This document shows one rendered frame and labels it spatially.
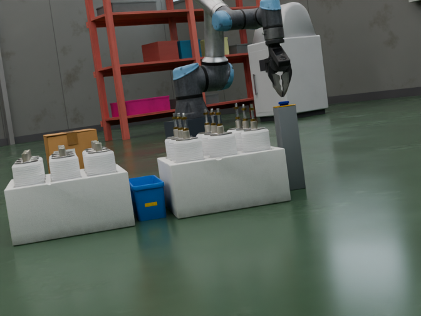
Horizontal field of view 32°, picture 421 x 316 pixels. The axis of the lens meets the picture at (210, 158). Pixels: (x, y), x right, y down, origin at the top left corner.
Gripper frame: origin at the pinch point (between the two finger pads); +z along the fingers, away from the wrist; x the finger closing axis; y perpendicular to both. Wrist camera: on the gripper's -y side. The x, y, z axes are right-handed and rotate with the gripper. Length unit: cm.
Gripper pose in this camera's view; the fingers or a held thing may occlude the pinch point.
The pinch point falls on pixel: (282, 93)
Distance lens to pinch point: 271.0
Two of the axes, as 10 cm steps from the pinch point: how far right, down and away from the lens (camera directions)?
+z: 1.3, 9.9, 0.9
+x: -9.7, 1.4, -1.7
